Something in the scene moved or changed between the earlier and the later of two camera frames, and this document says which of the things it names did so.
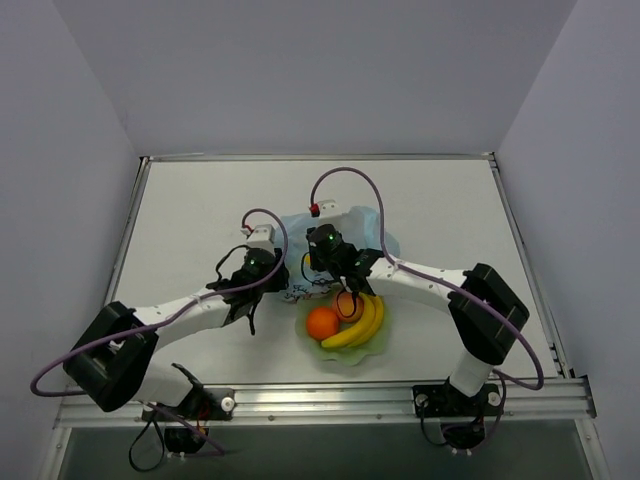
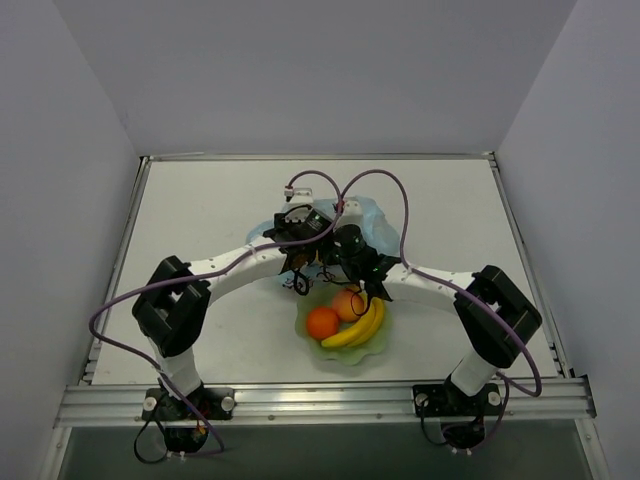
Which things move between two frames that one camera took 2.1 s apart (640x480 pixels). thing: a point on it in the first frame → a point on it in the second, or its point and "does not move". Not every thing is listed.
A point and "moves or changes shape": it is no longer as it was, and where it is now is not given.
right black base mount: (444, 400) does not move
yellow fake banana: (364, 331) does not move
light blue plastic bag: (360, 227) moves or changes shape
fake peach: (349, 306) does not move
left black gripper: (245, 301) → (304, 258)
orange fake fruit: (321, 323) does not move
